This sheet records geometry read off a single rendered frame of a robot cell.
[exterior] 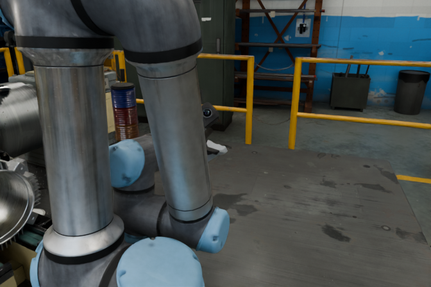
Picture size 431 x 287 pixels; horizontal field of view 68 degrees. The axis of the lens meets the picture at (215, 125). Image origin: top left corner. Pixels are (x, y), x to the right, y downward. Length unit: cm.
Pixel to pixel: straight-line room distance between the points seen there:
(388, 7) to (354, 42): 65
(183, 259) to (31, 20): 36
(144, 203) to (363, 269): 57
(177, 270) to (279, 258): 45
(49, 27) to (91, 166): 18
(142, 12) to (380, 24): 527
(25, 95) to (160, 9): 91
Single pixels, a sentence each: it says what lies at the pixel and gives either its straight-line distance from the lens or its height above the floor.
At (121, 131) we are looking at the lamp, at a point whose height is 111.
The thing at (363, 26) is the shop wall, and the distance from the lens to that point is 551.
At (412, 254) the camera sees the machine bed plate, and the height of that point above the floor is 80.
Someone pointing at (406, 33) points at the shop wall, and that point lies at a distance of 561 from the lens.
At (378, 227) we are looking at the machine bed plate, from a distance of 107.
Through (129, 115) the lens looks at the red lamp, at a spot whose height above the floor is 114.
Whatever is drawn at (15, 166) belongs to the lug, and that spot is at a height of 109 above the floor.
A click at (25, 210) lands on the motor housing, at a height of 97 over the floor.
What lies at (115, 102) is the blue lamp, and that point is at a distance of 82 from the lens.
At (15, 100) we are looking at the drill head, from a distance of 119.
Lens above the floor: 138
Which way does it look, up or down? 19 degrees down
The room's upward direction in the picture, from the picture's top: straight up
